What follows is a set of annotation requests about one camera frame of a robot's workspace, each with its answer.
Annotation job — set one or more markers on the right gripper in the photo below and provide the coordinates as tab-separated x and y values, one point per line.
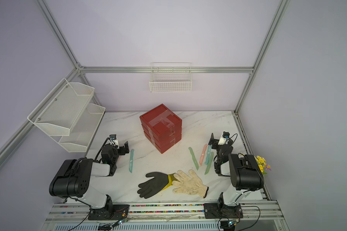
215	143

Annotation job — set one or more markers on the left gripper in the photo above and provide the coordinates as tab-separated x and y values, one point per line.
122	148

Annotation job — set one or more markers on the light green knife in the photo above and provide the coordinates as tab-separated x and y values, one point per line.
209	162
194	158

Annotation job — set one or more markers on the red drawer cabinet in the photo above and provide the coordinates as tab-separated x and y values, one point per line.
162	127

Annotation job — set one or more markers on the teal knife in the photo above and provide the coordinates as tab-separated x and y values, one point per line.
208	152
131	161

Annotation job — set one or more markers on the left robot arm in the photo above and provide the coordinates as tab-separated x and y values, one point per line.
73	178

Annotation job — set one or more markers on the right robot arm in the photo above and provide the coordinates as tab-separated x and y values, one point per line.
243	170

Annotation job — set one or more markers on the pink knife right side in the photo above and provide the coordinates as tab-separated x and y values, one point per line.
203	153

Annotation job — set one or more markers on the lower white mesh shelf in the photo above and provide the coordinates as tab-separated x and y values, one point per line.
82	134

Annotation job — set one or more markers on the white mesh shelf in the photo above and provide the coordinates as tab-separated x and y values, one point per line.
59	112
82	134

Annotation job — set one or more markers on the white cotton glove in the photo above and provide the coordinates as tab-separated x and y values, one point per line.
189	184

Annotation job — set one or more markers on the black yellow work glove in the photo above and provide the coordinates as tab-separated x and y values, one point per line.
158	182

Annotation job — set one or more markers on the sunflower bouquet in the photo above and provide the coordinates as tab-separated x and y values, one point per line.
263	165

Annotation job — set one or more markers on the upper white mesh shelf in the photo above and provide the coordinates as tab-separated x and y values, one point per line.
59	112

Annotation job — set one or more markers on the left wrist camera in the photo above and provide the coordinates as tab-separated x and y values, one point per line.
114	141

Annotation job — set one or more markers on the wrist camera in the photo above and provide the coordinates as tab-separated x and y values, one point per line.
225	138
114	141

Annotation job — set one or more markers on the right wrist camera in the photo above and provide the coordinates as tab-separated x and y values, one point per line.
225	138

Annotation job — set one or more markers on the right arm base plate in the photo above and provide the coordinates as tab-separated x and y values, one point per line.
222	210

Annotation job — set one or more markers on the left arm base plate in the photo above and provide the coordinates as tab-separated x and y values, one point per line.
115	212

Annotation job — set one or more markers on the white wire wall basket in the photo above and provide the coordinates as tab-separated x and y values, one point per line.
170	77

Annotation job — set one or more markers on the aluminium mounting rail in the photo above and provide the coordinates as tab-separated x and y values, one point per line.
179	216

